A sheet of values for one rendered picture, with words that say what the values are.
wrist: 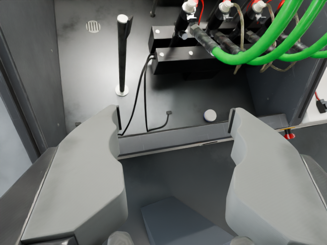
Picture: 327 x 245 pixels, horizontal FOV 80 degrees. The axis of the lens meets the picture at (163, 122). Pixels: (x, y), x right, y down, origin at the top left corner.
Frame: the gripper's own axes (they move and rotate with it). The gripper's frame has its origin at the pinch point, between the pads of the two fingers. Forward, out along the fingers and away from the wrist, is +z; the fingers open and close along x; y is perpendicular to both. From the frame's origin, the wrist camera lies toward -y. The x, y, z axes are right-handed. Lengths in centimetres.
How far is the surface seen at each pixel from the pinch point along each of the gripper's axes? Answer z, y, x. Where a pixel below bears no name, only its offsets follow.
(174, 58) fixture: 40.2, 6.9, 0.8
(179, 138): 29.1, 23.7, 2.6
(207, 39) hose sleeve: 25.0, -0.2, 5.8
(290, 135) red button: 50, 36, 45
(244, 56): 14.6, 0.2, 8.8
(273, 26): 11.3, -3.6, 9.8
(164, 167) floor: 93, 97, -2
